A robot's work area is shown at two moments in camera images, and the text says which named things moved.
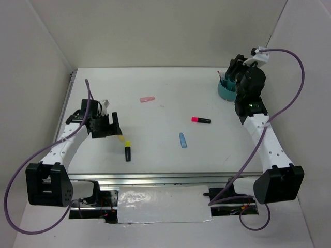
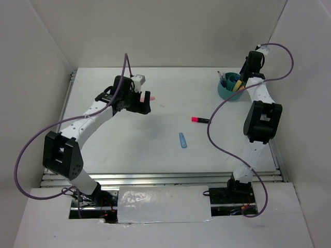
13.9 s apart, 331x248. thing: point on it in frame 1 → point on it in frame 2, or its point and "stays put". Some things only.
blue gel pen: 223,81 stays put
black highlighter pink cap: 197,119 stays put
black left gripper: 110,129 → 141,108
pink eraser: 142,99 stays put
